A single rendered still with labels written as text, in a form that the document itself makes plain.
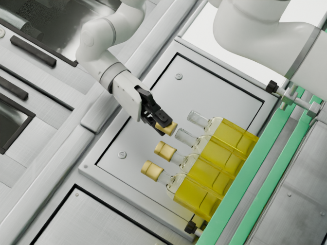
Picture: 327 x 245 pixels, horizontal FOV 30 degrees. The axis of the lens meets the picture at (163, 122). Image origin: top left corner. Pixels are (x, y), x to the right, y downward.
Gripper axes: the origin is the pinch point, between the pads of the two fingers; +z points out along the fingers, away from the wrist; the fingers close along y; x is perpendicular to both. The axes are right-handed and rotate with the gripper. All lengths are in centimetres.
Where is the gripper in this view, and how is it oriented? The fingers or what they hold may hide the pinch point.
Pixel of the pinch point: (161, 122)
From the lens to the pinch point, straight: 146.4
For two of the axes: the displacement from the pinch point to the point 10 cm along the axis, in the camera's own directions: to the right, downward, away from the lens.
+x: 7.2, -5.8, 3.8
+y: 0.9, -4.6, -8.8
